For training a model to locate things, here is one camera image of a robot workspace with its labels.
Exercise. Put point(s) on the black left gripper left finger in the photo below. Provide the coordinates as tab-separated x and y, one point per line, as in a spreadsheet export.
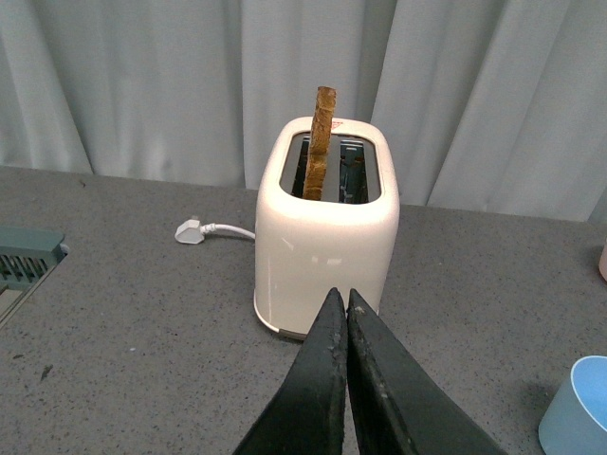
306	415

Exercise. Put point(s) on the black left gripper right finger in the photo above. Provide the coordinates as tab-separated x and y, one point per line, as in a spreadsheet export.
397	408

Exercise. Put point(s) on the light blue plastic cup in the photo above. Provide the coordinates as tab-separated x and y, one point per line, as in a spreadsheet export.
575	421

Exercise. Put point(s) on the white two-slot toaster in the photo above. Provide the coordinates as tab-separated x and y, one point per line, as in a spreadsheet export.
304	248

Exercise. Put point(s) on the pink bowl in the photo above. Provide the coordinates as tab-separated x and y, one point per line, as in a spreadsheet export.
602	264

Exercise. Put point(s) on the toasted bread slice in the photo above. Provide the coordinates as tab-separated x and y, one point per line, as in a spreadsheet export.
319	144

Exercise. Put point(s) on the grey curtain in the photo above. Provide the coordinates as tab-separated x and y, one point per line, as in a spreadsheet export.
496	106

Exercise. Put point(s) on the green dish rack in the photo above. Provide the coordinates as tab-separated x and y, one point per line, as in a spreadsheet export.
28	256

